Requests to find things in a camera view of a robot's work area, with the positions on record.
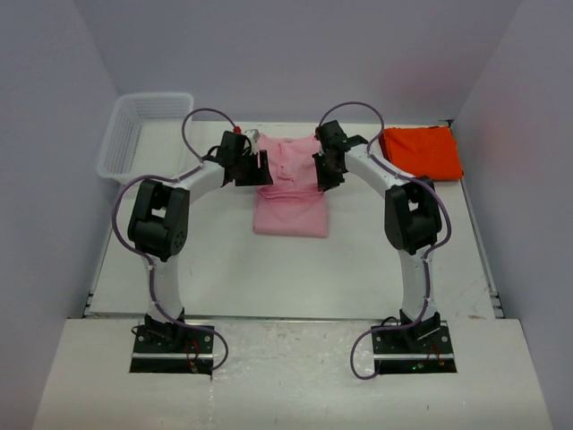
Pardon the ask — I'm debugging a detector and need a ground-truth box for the pink t shirt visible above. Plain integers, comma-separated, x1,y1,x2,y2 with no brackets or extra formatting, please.
252,134,329,238

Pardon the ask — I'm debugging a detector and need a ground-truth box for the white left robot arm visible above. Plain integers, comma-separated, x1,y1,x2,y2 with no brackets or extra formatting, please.
127,129,273,352

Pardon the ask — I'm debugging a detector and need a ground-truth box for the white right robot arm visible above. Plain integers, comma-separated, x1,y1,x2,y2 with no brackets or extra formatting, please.
312,121,442,352

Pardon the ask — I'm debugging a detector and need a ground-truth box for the white plastic basket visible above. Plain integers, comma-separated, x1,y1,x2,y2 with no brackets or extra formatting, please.
97,92,193,185

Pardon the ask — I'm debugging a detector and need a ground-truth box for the orange folded t shirt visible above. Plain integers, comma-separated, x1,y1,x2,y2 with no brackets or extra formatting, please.
379,126,464,181

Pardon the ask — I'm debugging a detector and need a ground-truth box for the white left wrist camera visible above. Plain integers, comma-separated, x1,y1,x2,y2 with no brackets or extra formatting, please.
243,129,261,153

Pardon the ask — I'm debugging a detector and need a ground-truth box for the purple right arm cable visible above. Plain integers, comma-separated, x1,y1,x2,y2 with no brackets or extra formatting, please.
315,101,452,323

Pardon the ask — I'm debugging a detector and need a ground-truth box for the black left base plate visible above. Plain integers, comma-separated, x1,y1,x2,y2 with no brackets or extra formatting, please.
129,324,214,375

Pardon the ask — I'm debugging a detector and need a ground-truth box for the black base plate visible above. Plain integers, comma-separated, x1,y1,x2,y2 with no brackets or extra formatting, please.
372,322,458,375
129,324,214,375

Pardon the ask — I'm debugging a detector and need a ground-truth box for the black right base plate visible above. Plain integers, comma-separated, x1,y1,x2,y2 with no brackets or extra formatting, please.
372,322,458,375

